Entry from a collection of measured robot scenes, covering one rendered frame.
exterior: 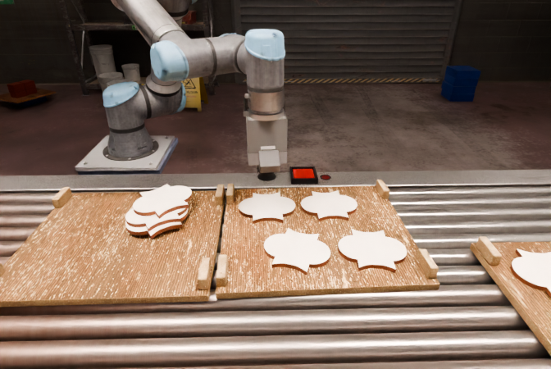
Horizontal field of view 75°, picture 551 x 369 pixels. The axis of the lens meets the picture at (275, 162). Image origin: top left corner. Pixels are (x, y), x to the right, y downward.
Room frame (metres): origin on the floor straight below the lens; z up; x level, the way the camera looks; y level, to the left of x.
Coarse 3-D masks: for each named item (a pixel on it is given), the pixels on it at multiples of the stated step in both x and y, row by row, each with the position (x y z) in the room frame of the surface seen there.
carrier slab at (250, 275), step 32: (256, 192) 0.79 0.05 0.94; (288, 192) 0.79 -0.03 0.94; (320, 192) 0.79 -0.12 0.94; (352, 192) 0.79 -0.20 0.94; (224, 224) 0.65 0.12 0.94; (256, 224) 0.65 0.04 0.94; (288, 224) 0.65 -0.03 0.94; (320, 224) 0.65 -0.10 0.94; (352, 224) 0.65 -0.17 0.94; (384, 224) 0.65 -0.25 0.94; (256, 256) 0.55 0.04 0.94; (416, 256) 0.55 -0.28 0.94; (224, 288) 0.47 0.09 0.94; (256, 288) 0.47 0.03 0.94; (288, 288) 0.47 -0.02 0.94; (320, 288) 0.47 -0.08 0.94; (352, 288) 0.47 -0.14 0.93; (384, 288) 0.47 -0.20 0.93; (416, 288) 0.47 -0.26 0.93
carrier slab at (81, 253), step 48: (192, 192) 0.79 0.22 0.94; (48, 240) 0.60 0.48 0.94; (96, 240) 0.60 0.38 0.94; (144, 240) 0.60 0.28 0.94; (192, 240) 0.60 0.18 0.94; (0, 288) 0.47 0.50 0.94; (48, 288) 0.47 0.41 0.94; (96, 288) 0.47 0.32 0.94; (144, 288) 0.47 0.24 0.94; (192, 288) 0.47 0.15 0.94
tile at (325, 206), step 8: (312, 192) 0.77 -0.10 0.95; (336, 192) 0.77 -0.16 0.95; (304, 200) 0.73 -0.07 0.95; (312, 200) 0.73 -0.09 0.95; (320, 200) 0.73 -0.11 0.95; (328, 200) 0.73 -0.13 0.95; (336, 200) 0.73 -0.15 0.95; (344, 200) 0.73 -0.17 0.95; (352, 200) 0.73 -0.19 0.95; (304, 208) 0.70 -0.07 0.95; (312, 208) 0.70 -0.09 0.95; (320, 208) 0.70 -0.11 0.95; (328, 208) 0.70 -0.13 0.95; (336, 208) 0.70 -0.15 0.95; (344, 208) 0.70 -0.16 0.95; (352, 208) 0.70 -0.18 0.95; (320, 216) 0.67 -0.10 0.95; (328, 216) 0.67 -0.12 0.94; (336, 216) 0.67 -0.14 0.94; (344, 216) 0.67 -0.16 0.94
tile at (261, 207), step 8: (248, 200) 0.73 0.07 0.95; (256, 200) 0.73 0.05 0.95; (264, 200) 0.73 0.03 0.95; (272, 200) 0.73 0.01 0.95; (280, 200) 0.73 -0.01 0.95; (288, 200) 0.73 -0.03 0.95; (240, 208) 0.70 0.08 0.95; (248, 208) 0.70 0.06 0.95; (256, 208) 0.70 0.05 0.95; (264, 208) 0.70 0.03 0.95; (272, 208) 0.70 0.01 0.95; (280, 208) 0.70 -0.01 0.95; (288, 208) 0.70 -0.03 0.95; (248, 216) 0.68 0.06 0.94; (256, 216) 0.67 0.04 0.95; (264, 216) 0.67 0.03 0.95; (272, 216) 0.67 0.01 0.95; (280, 216) 0.67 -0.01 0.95
